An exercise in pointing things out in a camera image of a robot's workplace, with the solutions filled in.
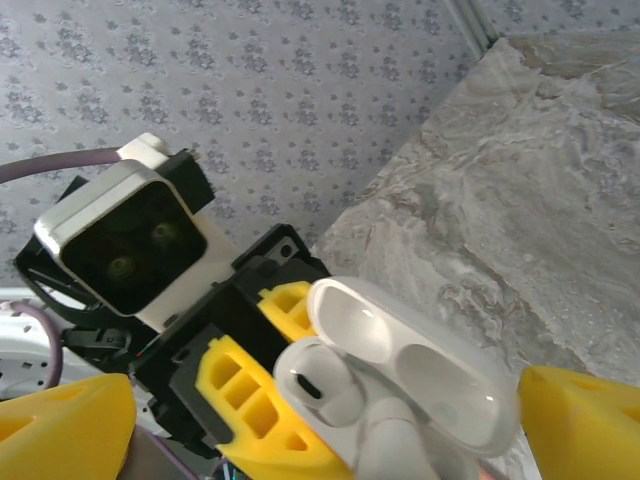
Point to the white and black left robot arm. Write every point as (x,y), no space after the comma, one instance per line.
(20,350)

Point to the aluminium corner post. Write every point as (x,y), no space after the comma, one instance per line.
(475,22)

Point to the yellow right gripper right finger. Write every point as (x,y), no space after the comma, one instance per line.
(585,430)

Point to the white earbud charging case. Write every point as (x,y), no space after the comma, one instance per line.
(450,400)

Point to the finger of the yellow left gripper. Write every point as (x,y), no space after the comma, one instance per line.
(287,306)
(310,460)

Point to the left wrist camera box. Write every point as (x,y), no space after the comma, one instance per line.
(125,240)

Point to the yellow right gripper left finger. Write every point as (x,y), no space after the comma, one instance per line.
(60,430)

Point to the white earbud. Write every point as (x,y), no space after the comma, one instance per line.
(340,370)

